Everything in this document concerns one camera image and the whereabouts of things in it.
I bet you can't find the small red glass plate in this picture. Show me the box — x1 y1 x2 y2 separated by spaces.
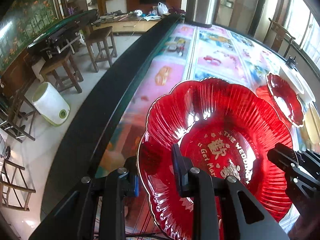
266 73 304 128

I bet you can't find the large red glass plate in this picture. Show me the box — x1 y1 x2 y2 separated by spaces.
137 78 293 239

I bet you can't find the cream ribbed bowl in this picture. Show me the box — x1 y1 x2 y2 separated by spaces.
304 103 320 145

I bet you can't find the white paper bowl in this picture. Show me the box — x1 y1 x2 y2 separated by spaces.
279 65 316 104

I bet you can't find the small black table clamp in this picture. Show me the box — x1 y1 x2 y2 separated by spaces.
286 56 297 69

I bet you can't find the white green bin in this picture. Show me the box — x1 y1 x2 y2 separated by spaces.
31 82 71 126

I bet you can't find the dark wooden side chair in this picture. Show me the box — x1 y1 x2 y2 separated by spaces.
1 89 39 143

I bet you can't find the wooden stool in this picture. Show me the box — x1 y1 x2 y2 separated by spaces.
85 26 118 73
40 49 84 94

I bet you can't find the wooden armchair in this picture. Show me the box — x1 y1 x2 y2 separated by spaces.
263 18 296 57

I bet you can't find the colourful fruit tablecloth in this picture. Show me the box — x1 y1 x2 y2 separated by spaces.
97 24 319 176

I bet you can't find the white standing air conditioner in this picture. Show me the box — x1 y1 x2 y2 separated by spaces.
248 0 278 42

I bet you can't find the green mahjong table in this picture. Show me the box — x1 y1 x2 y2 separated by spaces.
27 9 98 60

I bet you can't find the steel thermos flask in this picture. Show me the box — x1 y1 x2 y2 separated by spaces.
184 0 220 28

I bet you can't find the white plastic bag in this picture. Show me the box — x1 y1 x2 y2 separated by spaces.
157 2 169 16

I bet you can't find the flower landscape painting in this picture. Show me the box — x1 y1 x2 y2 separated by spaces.
1 0 58 72

